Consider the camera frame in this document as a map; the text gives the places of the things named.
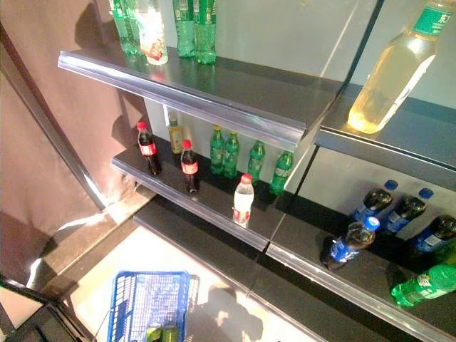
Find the green soda bottle yellow cap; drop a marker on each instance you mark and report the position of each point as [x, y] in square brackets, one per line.
[256, 162]
[424, 285]
[217, 153]
[281, 174]
[231, 156]

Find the large yellow tea bottle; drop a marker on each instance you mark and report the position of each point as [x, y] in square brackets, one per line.
[392, 78]

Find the cola bottle red cap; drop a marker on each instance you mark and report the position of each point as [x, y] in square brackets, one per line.
[149, 149]
[189, 167]

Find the dark shelf board clear rail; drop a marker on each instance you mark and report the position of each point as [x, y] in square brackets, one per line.
[374, 270]
[249, 89]
[213, 199]

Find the dark metal frame pole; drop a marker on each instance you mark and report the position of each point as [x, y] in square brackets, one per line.
[46, 119]

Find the black glossy base plinth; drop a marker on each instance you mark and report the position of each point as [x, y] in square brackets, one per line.
[89, 238]

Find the water bottle red cap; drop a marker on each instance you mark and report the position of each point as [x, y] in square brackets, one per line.
[243, 199]

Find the small yellow tea bottle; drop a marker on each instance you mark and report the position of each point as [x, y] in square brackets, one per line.
[175, 137]

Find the black shelf base board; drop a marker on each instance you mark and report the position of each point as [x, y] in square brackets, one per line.
[320, 306]
[199, 242]

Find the black shelving unit white panel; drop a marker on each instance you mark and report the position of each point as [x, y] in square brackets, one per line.
[60, 320]

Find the blue plastic shopping basket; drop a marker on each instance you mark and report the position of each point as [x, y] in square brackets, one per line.
[149, 295]

